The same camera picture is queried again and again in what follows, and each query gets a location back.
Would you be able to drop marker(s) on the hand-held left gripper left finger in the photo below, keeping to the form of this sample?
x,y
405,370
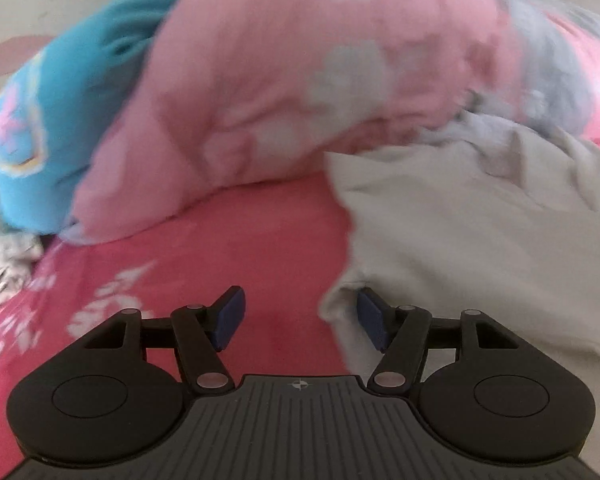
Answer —
x,y
230,315

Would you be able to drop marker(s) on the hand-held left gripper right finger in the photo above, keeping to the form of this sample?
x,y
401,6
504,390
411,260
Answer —
x,y
372,320

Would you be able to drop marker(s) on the white shirt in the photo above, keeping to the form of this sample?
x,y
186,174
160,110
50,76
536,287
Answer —
x,y
480,220

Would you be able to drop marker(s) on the white crumpled clothes pile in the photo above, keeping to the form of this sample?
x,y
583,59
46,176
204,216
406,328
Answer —
x,y
5,265

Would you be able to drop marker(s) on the pink floral bed blanket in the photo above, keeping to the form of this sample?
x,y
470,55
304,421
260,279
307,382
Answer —
x,y
230,240

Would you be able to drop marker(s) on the pink and grey floral quilt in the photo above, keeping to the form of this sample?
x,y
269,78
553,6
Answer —
x,y
280,85

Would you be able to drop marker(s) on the blue quilt with bow print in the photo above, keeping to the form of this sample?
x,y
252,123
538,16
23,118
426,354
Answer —
x,y
80,85

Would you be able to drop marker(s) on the pink and white headboard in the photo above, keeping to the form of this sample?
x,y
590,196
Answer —
x,y
10,52

